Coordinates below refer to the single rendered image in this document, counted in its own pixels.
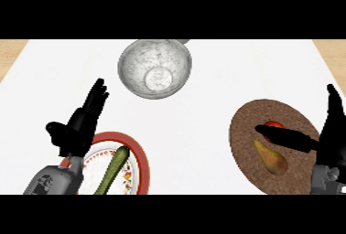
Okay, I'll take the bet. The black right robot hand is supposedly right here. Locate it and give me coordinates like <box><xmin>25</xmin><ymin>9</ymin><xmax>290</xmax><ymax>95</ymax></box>
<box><xmin>254</xmin><ymin>83</ymin><xmax>346</xmax><ymax>185</ymax></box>

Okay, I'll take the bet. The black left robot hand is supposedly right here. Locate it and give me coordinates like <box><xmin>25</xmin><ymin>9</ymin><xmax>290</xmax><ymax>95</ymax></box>
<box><xmin>44</xmin><ymin>78</ymin><xmax>111</xmax><ymax>159</ymax></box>

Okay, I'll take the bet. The red tomato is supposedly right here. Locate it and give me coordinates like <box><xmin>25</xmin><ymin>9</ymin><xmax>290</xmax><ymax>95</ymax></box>
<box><xmin>262</xmin><ymin>120</ymin><xmax>287</xmax><ymax>143</ymax></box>

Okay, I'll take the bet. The brown round placemat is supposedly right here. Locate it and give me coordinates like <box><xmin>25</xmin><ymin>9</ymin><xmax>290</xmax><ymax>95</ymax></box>
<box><xmin>228</xmin><ymin>98</ymin><xmax>322</xmax><ymax>196</ymax></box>

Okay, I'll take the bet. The grey marbled bowl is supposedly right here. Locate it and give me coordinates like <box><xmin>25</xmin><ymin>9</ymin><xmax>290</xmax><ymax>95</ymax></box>
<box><xmin>117</xmin><ymin>39</ymin><xmax>194</xmax><ymax>100</ymax></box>

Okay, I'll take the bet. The yellow-green pear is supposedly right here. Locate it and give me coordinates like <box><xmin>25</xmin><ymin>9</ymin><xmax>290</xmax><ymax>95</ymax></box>
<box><xmin>253</xmin><ymin>139</ymin><xmax>290</xmax><ymax>176</ymax></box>

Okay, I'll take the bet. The green cucumber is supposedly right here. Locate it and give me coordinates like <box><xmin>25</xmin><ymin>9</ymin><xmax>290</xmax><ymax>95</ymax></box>
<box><xmin>92</xmin><ymin>145</ymin><xmax>132</xmax><ymax>196</ymax></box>

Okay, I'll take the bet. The red-rimmed white plate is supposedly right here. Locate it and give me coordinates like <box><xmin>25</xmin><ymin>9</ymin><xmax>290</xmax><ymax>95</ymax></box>
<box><xmin>59</xmin><ymin>131</ymin><xmax>151</xmax><ymax>196</ymax></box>

